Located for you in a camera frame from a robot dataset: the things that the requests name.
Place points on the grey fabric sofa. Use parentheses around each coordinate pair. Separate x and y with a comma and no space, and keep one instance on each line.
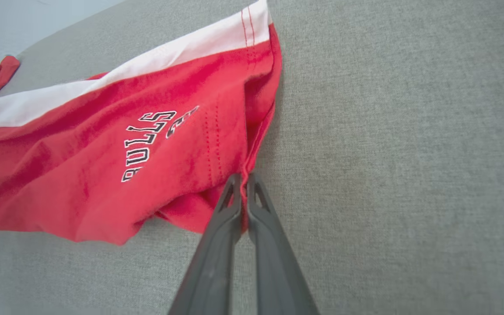
(387,153)

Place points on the red Bulls shorts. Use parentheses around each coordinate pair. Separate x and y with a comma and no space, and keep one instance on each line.
(81,188)

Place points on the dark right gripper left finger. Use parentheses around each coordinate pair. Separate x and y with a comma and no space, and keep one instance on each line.
(212,271)

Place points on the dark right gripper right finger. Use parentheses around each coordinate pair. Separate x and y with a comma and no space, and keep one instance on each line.
(278,280)

